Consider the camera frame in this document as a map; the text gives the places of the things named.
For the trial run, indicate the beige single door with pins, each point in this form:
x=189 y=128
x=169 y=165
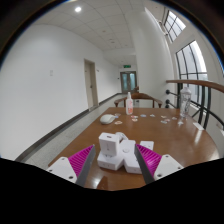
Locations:
x=90 y=83

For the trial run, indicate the round ceiling light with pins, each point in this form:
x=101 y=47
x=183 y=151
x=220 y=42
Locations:
x=77 y=9

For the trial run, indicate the white block charger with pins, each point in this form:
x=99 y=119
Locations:
x=109 y=143

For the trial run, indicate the glazed double door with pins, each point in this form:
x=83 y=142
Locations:
x=128 y=82

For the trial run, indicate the tall black-framed window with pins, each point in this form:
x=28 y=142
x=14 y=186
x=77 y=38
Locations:
x=191 y=66

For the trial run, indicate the white paper card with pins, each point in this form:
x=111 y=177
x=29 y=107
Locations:
x=198 y=126

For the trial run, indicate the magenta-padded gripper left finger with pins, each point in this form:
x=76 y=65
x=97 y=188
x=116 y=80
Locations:
x=63 y=168

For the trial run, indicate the small black-framed upper window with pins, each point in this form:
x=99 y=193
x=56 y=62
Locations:
x=174 y=26

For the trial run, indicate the wooden chair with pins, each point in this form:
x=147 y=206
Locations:
x=140 y=96

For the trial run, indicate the green exit sign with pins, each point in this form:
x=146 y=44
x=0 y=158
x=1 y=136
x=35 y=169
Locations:
x=127 y=66

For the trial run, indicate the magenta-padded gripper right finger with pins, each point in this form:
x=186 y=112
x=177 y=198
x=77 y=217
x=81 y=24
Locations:
x=166 y=166

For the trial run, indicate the white pump bottle pink label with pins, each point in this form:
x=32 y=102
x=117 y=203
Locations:
x=129 y=106

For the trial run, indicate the clear plastic bottle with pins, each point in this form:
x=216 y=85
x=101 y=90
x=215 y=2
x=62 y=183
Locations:
x=185 y=101

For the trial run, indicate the white wall switch plate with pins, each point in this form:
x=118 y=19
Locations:
x=51 y=72

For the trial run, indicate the wood-topped black metal railing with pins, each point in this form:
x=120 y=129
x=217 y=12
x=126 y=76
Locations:
x=200 y=84

